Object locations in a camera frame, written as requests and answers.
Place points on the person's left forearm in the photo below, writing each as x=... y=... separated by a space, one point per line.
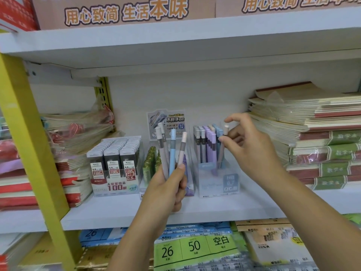
x=132 y=248

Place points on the pink paper sheet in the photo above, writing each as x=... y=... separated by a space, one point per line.
x=11 y=166

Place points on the person's left hand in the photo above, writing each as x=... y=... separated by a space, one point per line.
x=160 y=197

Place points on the yellow slotted bracket rail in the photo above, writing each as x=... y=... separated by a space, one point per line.
x=105 y=90

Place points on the person's right forearm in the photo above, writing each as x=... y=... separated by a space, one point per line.
x=318 y=222

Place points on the wrapped teal-band notebook pack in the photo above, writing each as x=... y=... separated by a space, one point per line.
x=2 y=128

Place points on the yellow notebook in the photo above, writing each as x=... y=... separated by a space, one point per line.
x=39 y=251

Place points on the clear box with blue label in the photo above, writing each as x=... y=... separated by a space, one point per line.
x=214 y=189

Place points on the red white striped pack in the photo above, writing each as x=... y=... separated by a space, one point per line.
x=17 y=14

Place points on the person's right hand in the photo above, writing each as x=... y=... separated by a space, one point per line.
x=253 y=149

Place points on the rows of lead tubes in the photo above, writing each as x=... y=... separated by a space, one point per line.
x=146 y=169

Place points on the beige notebook stack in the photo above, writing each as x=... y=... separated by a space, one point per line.
x=287 y=112
x=276 y=245

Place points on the green wrapped paper pack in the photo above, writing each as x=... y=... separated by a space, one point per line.
x=352 y=218

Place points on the stack of gold paper packs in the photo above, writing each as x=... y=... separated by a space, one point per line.
x=96 y=256

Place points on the stack of blue paper packs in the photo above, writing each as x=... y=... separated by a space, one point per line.
x=101 y=234

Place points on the red-spine notebook stack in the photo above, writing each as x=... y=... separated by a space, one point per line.
x=17 y=191

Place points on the crumpled plastic-wrapped notebook pack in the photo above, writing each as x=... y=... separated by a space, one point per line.
x=76 y=129

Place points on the cluster of slim refills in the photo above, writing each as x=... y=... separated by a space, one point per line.
x=206 y=143

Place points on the wrapped red-band notebook pack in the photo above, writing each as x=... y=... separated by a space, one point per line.
x=8 y=150

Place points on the red white receipt book bundle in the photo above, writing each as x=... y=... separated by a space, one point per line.
x=8 y=256

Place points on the orange pink sign board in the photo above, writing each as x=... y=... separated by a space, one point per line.
x=228 y=12
x=48 y=22

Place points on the clear display of green purple tubes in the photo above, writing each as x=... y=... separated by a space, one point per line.
x=166 y=119

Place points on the rows of lead cases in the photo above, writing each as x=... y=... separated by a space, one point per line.
x=104 y=153

